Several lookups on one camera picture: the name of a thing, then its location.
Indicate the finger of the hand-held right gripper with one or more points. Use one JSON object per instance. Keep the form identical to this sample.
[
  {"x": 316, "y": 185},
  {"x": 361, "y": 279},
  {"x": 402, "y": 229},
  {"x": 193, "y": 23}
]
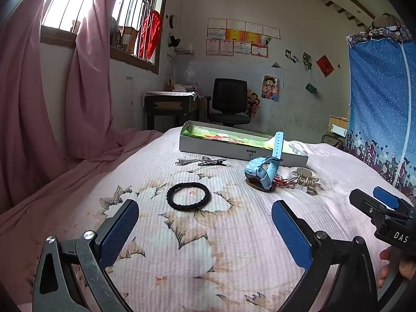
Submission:
[
  {"x": 367, "y": 206},
  {"x": 386, "y": 198}
]

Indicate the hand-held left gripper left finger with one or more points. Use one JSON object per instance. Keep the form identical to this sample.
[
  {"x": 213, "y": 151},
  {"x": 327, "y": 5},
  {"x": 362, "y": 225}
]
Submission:
[{"x": 118, "y": 230}]

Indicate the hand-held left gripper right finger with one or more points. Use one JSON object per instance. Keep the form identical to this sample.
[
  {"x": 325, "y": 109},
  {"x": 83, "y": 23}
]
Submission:
[{"x": 289, "y": 230}]

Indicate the wooden hair claw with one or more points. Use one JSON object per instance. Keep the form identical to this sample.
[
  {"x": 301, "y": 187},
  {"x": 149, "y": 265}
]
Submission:
[{"x": 304, "y": 177}]

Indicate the blue wrist watch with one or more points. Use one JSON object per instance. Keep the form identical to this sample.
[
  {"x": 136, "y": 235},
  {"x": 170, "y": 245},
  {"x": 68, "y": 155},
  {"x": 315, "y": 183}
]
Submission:
[{"x": 260, "y": 169}]

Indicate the silver hair clip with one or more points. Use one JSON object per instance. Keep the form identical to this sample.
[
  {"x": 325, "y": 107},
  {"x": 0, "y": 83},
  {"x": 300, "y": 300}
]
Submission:
[{"x": 187, "y": 162}]

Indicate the patterned hair clip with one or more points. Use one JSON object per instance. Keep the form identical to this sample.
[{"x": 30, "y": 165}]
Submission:
[{"x": 213, "y": 162}]

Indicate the grey cardboard box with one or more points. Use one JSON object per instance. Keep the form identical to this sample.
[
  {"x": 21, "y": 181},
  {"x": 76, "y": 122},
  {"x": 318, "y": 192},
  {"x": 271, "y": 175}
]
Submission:
[{"x": 211, "y": 151}]

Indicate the person's right hand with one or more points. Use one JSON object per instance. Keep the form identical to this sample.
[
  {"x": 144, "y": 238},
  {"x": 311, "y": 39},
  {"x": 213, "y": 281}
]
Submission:
[{"x": 409, "y": 268}]

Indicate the floral bed sheet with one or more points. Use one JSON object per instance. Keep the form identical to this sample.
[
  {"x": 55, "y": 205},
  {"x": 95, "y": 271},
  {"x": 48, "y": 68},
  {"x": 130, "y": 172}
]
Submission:
[{"x": 227, "y": 250}]

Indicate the light wooden cabinet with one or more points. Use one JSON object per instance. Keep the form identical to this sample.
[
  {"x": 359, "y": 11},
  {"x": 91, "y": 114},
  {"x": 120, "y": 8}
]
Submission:
[{"x": 338, "y": 125}]

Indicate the blue dotted fabric wardrobe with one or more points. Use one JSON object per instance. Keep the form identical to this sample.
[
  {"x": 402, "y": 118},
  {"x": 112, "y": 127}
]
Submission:
[{"x": 377, "y": 104}]

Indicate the colourful tissue paper lining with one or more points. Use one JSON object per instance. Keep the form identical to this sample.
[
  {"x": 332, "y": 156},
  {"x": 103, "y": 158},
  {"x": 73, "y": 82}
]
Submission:
[{"x": 221, "y": 135}]

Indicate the green hanging pouch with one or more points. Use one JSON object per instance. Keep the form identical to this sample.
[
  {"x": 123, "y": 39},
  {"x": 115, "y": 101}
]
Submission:
[{"x": 311, "y": 88}]

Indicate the orange cartoon paper picture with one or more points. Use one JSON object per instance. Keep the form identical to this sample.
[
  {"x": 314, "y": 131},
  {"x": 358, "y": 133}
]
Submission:
[{"x": 253, "y": 102}]

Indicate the dark wooden desk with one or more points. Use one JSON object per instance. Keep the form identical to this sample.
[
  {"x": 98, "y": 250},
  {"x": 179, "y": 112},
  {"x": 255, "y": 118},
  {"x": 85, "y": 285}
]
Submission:
[{"x": 169, "y": 105}]

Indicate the pink curtain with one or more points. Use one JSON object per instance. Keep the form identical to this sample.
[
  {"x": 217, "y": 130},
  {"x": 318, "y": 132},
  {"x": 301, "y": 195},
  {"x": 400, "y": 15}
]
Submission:
[
  {"x": 29, "y": 104},
  {"x": 94, "y": 87}
]

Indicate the red diamond paper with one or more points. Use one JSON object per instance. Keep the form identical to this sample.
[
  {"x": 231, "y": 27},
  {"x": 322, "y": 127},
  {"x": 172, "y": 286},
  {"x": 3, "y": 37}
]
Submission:
[{"x": 325, "y": 66}]

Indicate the black office chair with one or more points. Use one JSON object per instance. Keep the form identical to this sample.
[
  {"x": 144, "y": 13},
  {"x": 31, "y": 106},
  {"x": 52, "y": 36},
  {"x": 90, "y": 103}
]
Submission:
[{"x": 229, "y": 96}]

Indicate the papers on desk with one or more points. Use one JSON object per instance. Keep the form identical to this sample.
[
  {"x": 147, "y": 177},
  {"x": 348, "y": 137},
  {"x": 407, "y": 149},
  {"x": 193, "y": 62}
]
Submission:
[{"x": 182, "y": 88}]

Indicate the boxes on window sill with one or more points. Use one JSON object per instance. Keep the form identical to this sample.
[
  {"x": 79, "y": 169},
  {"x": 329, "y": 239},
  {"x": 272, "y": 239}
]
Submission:
[{"x": 128, "y": 39}]

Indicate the red hanging cloth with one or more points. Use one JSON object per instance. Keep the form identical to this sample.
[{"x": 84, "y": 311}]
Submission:
[{"x": 151, "y": 34}]

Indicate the barred window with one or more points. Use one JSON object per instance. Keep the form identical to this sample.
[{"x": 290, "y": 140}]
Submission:
[{"x": 61, "y": 3}]

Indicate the cartoon wall poster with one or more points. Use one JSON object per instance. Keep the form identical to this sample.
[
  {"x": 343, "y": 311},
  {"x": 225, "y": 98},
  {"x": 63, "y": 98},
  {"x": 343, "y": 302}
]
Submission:
[{"x": 270, "y": 87}]

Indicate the dark wall photo strip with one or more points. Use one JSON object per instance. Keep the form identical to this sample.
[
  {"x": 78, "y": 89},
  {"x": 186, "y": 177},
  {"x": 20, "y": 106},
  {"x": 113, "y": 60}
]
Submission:
[{"x": 306, "y": 61}]

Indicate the small wall photos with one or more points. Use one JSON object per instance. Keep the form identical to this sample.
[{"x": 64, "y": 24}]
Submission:
[{"x": 291, "y": 56}]

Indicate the group of wall certificates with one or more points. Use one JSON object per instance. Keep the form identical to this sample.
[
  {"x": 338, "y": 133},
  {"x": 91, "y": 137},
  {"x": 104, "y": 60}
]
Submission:
[{"x": 242, "y": 37}]

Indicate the round wall clock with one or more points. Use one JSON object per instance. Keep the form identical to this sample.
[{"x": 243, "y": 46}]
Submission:
[{"x": 172, "y": 21}]

